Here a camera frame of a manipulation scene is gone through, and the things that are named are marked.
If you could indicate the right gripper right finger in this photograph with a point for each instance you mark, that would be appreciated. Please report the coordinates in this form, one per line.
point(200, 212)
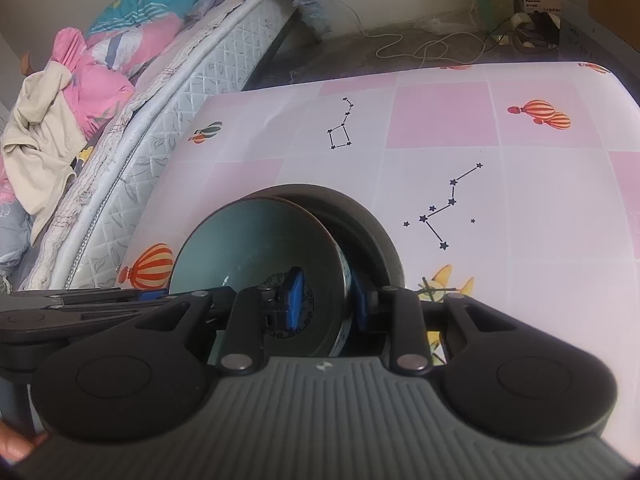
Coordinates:
point(397, 312)

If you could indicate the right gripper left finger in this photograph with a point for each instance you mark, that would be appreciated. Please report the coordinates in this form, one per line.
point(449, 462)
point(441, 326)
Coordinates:
point(256, 311)

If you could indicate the steel bowl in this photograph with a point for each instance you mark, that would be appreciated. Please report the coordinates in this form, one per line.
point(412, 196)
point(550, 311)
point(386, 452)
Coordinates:
point(372, 259)

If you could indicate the teal ceramic bowl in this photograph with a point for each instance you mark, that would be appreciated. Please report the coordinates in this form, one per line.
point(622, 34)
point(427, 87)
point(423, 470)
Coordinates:
point(255, 242)

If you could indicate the person left hand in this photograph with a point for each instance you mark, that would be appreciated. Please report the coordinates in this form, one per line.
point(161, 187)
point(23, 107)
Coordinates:
point(15, 447)

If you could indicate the beige cloth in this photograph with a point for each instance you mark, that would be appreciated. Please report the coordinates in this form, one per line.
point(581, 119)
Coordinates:
point(39, 143)

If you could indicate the quilted mattress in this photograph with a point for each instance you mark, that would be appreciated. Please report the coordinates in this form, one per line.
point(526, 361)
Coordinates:
point(87, 239)

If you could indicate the pink floral blanket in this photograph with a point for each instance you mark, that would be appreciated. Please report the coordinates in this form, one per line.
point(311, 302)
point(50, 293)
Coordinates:
point(102, 67)

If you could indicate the teal patterned cloth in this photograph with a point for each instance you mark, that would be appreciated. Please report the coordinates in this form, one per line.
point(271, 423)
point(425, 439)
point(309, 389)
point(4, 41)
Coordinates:
point(124, 14)

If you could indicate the open carton with clutter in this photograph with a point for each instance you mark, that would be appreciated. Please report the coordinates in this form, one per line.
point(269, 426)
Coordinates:
point(530, 26)

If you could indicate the brown cardboard box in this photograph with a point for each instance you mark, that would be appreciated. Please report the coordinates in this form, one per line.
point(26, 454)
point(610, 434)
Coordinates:
point(621, 17)

